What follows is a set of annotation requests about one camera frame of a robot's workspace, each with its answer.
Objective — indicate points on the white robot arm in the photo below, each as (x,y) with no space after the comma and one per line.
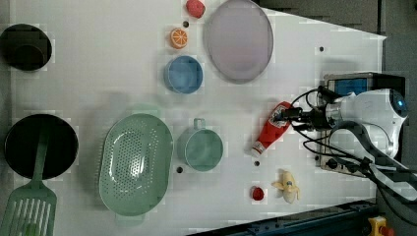
(363,134)

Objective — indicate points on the peeled toy banana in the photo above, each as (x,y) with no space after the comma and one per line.
(288,187)

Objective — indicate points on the green perforated colander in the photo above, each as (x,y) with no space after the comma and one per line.
(135,164)

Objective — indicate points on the red ketchup bottle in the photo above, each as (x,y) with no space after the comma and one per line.
(272,130)

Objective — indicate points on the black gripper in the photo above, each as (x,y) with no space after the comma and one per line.
(313,120)

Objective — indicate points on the red toy strawberry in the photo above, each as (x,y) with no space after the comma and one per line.
(195,8)

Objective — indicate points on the green slotted spatula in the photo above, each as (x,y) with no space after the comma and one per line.
(30,209)

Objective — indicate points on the small red toy fruit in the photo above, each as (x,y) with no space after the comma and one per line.
(257,193)

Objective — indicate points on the green cup with handle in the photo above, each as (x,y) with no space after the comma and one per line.
(199,147)

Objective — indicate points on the small black pot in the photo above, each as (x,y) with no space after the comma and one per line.
(25,47)

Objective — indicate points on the blue round bowl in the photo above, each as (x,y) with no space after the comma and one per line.
(183,74)

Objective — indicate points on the orange slice toy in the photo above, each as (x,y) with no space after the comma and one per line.
(178,38)

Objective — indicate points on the yellow red emergency button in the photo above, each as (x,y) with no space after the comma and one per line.
(379,227)

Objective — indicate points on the purple round plate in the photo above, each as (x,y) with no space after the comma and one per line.
(239,40)

